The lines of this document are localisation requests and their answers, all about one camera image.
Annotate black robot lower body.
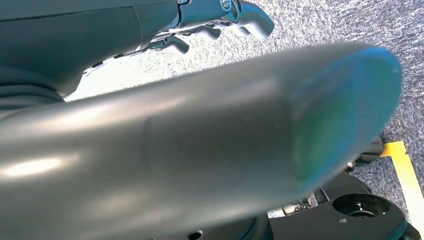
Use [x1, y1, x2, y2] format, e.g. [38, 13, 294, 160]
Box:
[155, 135, 424, 240]

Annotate yellow floor tape square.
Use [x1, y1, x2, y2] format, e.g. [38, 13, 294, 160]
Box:
[380, 140, 424, 233]

